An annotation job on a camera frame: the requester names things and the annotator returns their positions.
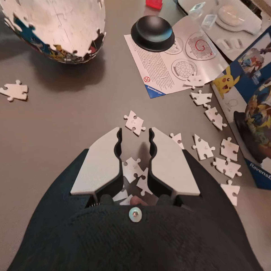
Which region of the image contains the pile of loose puzzle pieces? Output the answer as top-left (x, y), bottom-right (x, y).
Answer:
top-left (112, 72), bottom-right (242, 207)

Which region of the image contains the blue puzzle box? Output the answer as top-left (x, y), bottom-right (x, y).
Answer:
top-left (211, 32), bottom-right (271, 189)

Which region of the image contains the black dome stand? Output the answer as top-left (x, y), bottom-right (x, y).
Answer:
top-left (130, 16), bottom-right (176, 52)

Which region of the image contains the red plastic block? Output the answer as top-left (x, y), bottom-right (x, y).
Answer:
top-left (145, 0), bottom-right (163, 9)

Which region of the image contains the folded paper leaflet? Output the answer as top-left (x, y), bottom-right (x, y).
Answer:
top-left (124, 16), bottom-right (230, 99)

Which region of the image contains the clear plastic piece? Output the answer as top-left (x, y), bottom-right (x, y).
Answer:
top-left (188, 2), bottom-right (207, 19)
top-left (201, 14), bottom-right (217, 29)

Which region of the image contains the grey partial puzzle ball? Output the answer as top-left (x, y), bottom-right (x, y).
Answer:
top-left (0, 0), bottom-right (107, 64)

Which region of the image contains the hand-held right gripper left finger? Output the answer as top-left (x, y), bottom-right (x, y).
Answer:
top-left (70, 127), bottom-right (124, 196)

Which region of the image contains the single white puzzle piece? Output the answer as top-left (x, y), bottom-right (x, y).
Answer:
top-left (0, 80), bottom-right (28, 102)
top-left (124, 110), bottom-right (147, 136)

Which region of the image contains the white paddle-shaped holder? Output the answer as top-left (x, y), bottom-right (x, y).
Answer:
top-left (216, 5), bottom-right (262, 36)

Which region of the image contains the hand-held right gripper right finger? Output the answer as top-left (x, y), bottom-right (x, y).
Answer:
top-left (147, 127), bottom-right (201, 197)

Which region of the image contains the clear plastic stand tray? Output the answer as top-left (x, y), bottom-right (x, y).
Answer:
top-left (177, 0), bottom-right (264, 62)

